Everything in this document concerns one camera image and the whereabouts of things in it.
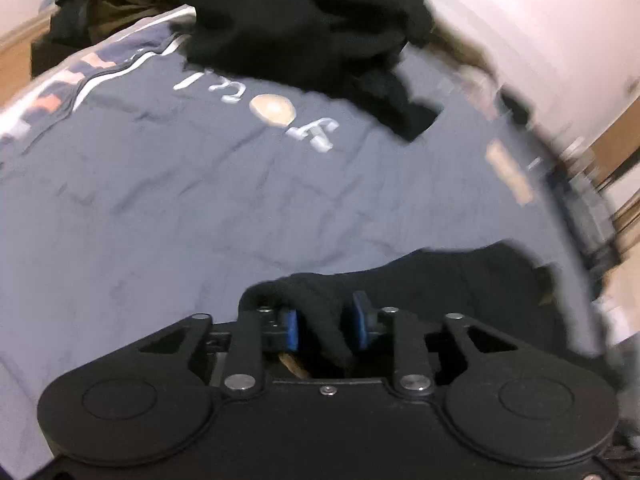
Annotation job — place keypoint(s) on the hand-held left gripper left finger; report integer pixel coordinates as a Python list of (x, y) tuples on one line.
[(292, 332)]

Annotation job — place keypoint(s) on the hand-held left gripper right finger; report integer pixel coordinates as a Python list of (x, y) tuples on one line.
[(360, 325)]

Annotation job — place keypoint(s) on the black fleece-lined jacket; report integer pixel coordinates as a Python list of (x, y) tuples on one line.
[(450, 290)]

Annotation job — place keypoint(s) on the pile of black clothes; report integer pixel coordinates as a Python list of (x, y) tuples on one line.
[(300, 25)]

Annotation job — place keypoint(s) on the grey printed quilt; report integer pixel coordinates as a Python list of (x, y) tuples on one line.
[(200, 210)]

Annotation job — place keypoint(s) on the brown garment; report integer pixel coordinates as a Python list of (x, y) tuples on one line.
[(125, 5)]

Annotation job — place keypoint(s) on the dark grey garment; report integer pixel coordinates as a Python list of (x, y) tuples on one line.
[(70, 20)]

